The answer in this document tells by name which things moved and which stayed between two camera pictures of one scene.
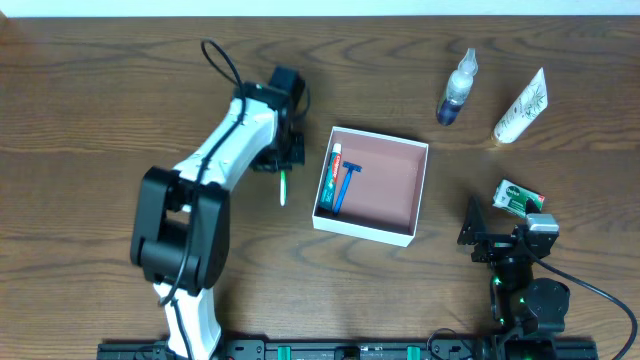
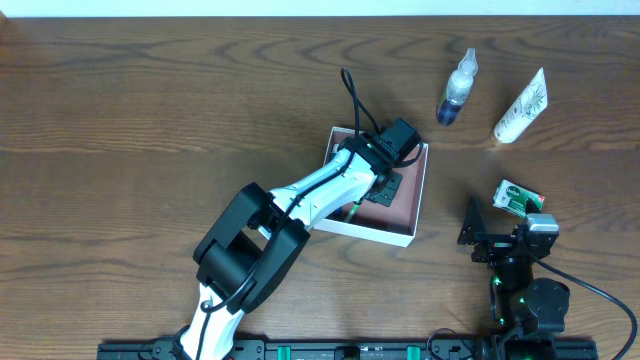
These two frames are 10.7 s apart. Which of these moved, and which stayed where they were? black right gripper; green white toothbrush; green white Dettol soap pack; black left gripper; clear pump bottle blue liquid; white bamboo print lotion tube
Moved: black left gripper; green white toothbrush
Stayed: black right gripper; clear pump bottle blue liquid; green white Dettol soap pack; white bamboo print lotion tube
